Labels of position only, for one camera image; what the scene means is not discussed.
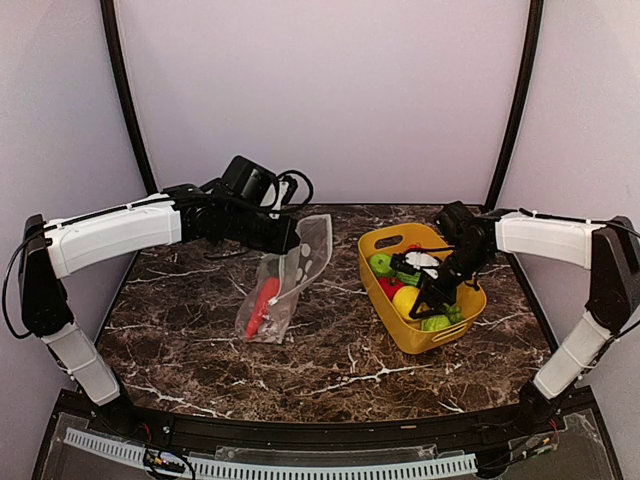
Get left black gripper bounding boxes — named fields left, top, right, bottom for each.
left=225, top=204, right=301, bottom=255

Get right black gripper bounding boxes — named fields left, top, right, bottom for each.
left=411, top=243, right=493, bottom=317

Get green pear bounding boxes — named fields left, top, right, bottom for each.
left=421, top=315, right=451, bottom=332

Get yellow lemon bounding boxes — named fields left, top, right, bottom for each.
left=392, top=285, right=420, bottom=321

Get red tomato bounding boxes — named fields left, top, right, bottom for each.
left=378, top=277, right=406, bottom=301

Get red carrot with leaves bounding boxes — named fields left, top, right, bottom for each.
left=245, top=277, right=280, bottom=341

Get green apple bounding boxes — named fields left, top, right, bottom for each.
left=368, top=253, right=396, bottom=278

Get polka dot zip bag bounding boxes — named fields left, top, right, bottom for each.
left=235, top=214, right=333, bottom=344

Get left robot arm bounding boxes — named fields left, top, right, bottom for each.
left=13, top=184, right=300, bottom=436

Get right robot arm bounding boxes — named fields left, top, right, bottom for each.
left=410, top=202, right=639, bottom=434

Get green grape bunch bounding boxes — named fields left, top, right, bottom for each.
left=445, top=305, right=464, bottom=325

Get green bitter cucumber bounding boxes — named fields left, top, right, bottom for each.
left=395, top=271, right=421, bottom=287

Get yellow plastic basket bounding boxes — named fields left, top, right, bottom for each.
left=358, top=223, right=487, bottom=354

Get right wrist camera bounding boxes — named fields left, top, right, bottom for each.
left=390, top=250, right=441, bottom=274

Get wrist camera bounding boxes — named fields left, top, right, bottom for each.
left=266, top=169, right=315, bottom=219
left=390, top=250, right=441, bottom=274

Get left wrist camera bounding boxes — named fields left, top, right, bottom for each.
left=266, top=169, right=315, bottom=219

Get black front rail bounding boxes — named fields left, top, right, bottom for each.
left=89, top=399, right=526, bottom=451

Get right black frame post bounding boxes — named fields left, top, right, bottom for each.
left=483, top=0, right=544, bottom=211

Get black frame post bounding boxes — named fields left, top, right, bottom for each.
left=99, top=0, right=158, bottom=195
left=483, top=0, right=544, bottom=211

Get white slotted cable duct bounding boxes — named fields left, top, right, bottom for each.
left=63, top=427, right=477, bottom=479

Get left black frame post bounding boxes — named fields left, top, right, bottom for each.
left=99, top=0, right=158, bottom=195

